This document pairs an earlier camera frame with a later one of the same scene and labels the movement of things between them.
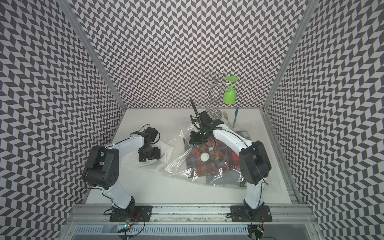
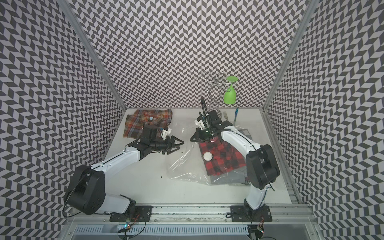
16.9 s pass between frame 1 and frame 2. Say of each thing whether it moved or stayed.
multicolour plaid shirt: moved
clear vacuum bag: stayed
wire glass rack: stayed
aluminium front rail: stayed
